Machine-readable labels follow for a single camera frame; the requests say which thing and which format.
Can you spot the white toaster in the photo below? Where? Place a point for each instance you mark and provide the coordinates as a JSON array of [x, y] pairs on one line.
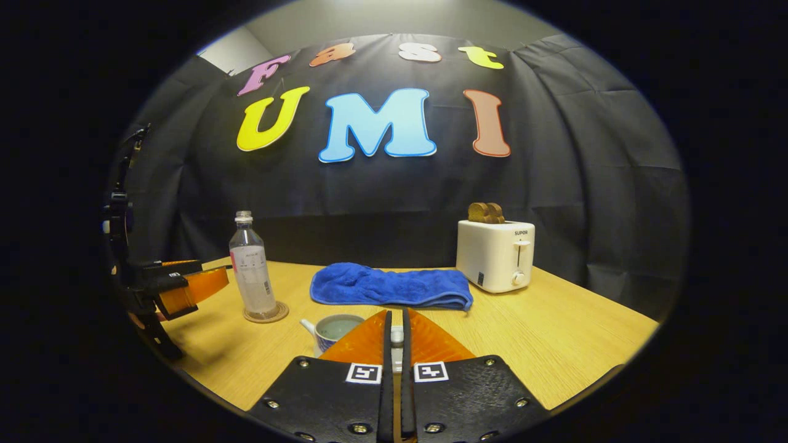
[[492, 255]]

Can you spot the blue towel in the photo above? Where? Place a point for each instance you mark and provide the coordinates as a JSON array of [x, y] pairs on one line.
[[388, 286]]

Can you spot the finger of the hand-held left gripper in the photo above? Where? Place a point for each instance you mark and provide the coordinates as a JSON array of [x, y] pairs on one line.
[[178, 269], [197, 288]]

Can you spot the clear plastic water bottle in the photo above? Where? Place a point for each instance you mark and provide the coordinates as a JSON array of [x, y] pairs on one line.
[[253, 277]]

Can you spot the black backdrop cloth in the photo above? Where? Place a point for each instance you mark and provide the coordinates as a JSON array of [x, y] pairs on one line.
[[381, 197]]

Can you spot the white blue-patterned teacup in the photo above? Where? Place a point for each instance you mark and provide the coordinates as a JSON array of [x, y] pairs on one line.
[[329, 335]]

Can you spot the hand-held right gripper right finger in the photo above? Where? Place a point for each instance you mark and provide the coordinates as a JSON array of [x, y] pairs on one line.
[[406, 381]]

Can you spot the brown bread slice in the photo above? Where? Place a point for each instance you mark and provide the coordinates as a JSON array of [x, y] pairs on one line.
[[497, 214], [478, 213]]

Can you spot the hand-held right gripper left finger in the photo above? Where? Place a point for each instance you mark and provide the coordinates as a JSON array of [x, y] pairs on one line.
[[387, 381]]

